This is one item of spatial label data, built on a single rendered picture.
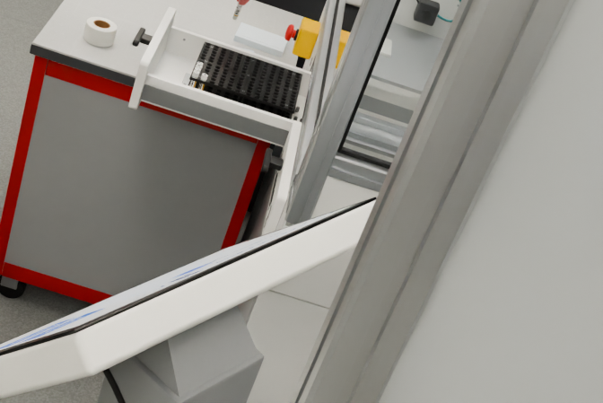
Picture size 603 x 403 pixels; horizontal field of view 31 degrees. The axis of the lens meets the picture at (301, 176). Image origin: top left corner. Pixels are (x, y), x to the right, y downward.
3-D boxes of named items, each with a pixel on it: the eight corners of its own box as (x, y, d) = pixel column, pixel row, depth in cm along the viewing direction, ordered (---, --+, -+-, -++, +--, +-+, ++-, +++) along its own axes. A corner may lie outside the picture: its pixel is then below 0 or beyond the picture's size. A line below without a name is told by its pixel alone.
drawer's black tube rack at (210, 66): (181, 103, 224) (189, 76, 221) (196, 66, 239) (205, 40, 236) (284, 137, 226) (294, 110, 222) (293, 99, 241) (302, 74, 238)
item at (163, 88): (139, 101, 220) (146, 75, 217) (165, 48, 242) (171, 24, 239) (328, 162, 223) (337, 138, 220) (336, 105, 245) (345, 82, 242)
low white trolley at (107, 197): (-22, 300, 280) (31, 41, 241) (49, 176, 333) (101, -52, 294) (196, 366, 285) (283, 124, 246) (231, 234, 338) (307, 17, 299)
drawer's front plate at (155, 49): (127, 109, 219) (140, 61, 214) (157, 48, 244) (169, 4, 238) (135, 111, 219) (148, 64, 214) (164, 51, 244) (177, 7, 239)
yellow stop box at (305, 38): (288, 53, 258) (298, 27, 254) (292, 41, 264) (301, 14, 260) (309, 60, 258) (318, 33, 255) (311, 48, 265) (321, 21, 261)
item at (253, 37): (232, 40, 273) (234, 34, 272) (239, 27, 280) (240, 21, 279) (281, 57, 273) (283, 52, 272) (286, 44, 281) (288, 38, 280)
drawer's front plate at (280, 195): (258, 245, 195) (276, 197, 189) (277, 163, 220) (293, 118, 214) (268, 249, 195) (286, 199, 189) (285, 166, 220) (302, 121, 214)
